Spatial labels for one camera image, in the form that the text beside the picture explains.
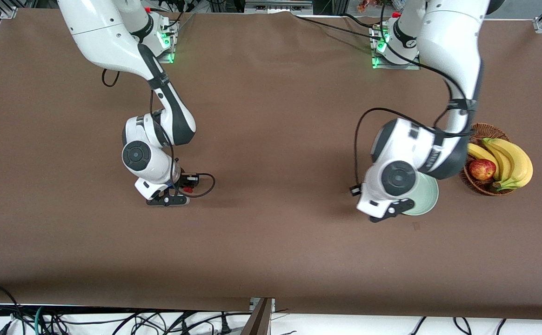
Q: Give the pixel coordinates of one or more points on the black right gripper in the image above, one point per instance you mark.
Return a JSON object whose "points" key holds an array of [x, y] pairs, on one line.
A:
{"points": [[181, 180]]}

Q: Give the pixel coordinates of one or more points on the red plastic strawberry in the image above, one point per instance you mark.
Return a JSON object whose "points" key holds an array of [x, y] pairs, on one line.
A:
{"points": [[188, 189]]}

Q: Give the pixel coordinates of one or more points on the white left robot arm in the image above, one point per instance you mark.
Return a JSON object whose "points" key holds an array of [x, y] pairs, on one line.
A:
{"points": [[452, 42]]}

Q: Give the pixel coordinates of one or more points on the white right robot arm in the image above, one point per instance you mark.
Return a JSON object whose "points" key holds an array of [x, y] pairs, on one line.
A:
{"points": [[103, 37]]}

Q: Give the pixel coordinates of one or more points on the pale green round plate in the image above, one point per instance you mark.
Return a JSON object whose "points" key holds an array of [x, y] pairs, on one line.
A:
{"points": [[426, 200]]}

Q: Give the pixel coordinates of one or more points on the red apple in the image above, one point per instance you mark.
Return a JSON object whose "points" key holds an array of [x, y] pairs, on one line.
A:
{"points": [[482, 170]]}

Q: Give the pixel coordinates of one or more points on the brown wicker basket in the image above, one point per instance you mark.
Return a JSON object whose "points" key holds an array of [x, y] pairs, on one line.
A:
{"points": [[485, 188]]}

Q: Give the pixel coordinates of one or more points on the black power plug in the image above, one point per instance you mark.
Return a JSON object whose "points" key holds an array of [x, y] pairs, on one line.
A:
{"points": [[224, 328], [183, 328]]}

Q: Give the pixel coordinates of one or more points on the brown wooden beam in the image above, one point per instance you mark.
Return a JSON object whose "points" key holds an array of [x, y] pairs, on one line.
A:
{"points": [[259, 321]]}

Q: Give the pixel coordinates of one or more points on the yellow banana bunch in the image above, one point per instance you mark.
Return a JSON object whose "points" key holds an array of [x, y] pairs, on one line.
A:
{"points": [[517, 167]]}

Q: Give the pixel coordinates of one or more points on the colourful background objects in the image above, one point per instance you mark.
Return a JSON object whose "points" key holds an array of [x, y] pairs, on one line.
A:
{"points": [[367, 4]]}

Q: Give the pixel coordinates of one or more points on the grey metal box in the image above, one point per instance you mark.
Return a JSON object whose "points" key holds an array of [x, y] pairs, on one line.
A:
{"points": [[277, 7]]}

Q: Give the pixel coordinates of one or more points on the small metal table bracket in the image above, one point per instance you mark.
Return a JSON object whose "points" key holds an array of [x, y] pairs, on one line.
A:
{"points": [[254, 303]]}

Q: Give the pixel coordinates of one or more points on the aluminium frame corner bracket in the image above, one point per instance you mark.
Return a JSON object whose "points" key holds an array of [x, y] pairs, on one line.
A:
{"points": [[9, 13]]}

